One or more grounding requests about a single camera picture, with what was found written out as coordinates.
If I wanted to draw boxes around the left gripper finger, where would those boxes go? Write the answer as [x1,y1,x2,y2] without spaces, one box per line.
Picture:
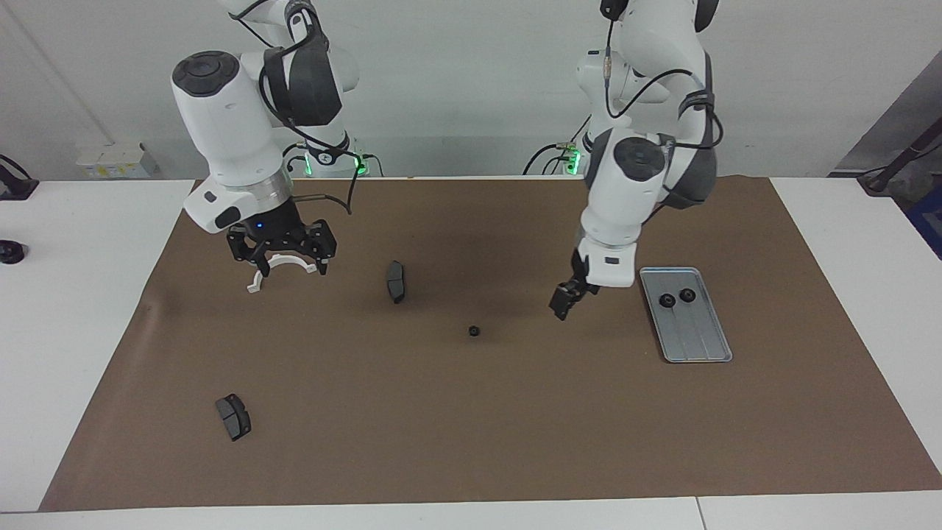
[548,282,584,321]

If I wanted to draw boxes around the silver metal tray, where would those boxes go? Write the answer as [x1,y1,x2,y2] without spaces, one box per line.
[639,266,734,364]

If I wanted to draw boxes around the short grey brake pad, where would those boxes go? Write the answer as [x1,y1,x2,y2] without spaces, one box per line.
[215,393,252,442]

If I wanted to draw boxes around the brown table mat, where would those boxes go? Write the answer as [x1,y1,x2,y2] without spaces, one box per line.
[38,175,942,512]

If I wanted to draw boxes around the black stand foot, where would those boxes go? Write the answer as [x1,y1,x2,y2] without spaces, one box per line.
[857,125,942,196]

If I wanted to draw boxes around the white curved plastic bracket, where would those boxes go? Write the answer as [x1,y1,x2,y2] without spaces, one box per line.
[247,254,319,294]

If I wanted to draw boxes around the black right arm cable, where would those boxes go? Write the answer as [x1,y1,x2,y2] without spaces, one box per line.
[228,0,369,216]

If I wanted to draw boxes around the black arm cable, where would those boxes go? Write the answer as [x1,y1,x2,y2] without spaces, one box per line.
[228,0,369,216]
[600,0,726,152]

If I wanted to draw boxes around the black base cables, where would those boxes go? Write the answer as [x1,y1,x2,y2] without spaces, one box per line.
[523,118,593,176]

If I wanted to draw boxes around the white wall socket box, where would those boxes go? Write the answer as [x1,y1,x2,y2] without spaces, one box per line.
[76,144,159,179]

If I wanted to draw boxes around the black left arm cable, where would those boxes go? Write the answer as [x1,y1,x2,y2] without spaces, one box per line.
[600,0,726,152]

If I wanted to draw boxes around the black clamp mount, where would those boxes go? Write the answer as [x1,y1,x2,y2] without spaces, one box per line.
[0,155,39,201]

